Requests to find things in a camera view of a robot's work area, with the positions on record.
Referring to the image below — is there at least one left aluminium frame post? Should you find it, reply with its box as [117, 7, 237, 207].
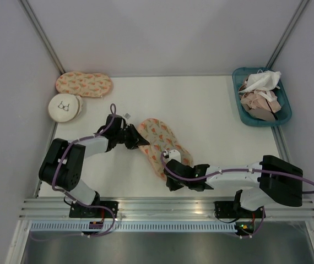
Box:
[18, 0, 66, 74]

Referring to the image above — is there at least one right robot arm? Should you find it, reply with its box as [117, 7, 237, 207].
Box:
[163, 152, 303, 217]

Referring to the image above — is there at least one white slotted cable duct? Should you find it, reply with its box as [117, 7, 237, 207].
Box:
[30, 221, 236, 233]

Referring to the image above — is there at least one round cream laundry bag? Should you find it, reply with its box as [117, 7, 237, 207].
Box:
[48, 93, 83, 123]

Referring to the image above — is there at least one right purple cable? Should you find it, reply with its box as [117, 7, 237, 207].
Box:
[160, 152, 314, 240]

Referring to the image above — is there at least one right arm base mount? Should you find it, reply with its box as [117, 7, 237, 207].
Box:
[214, 201, 248, 221]

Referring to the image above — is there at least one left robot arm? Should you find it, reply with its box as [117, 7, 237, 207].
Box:
[39, 114, 149, 218]

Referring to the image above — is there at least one taupe bra in basket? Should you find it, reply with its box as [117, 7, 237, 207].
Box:
[247, 108, 276, 122]

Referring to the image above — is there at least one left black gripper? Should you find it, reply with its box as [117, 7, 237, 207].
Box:
[115, 124, 149, 150]

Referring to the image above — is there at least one purple cable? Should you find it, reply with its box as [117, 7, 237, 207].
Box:
[30, 103, 132, 243]
[160, 152, 314, 240]

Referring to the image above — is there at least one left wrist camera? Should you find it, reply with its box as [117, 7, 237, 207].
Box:
[123, 113, 131, 119]

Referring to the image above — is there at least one aluminium front rail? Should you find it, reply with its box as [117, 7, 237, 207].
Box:
[19, 197, 314, 221]

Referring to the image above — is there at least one floral mesh laundry bag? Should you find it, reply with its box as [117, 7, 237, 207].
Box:
[137, 118, 193, 181]

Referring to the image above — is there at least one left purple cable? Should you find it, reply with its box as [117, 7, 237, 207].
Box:
[30, 103, 132, 243]

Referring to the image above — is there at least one pink bra in basket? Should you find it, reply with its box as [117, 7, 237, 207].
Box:
[240, 91, 281, 113]

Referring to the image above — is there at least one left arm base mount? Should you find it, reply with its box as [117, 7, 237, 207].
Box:
[69, 201, 118, 219]

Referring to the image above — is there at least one aluminium frame post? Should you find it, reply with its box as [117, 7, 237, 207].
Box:
[18, 0, 66, 74]
[266, 0, 311, 69]

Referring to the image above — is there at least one white bra in basket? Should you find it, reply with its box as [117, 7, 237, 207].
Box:
[239, 70, 281, 93]

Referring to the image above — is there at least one right aluminium frame post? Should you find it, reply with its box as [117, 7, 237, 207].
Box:
[266, 0, 311, 69]

